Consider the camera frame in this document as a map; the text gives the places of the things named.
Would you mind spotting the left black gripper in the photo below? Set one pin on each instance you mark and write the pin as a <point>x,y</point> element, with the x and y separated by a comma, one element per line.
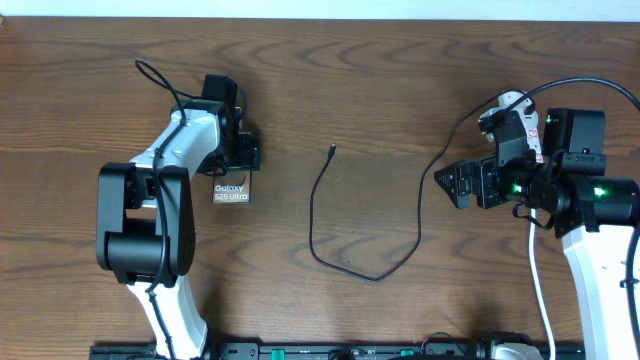
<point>250,159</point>

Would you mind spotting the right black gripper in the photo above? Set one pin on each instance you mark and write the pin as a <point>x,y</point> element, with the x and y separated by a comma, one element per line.
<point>463,181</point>

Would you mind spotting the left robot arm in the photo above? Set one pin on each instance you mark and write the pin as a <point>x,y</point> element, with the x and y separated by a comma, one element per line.
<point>145,233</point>

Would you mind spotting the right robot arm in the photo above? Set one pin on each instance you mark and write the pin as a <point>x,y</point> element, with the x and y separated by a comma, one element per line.
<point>561,170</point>

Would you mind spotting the white power strip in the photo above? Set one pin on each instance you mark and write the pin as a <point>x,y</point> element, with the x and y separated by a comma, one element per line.
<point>530,123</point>

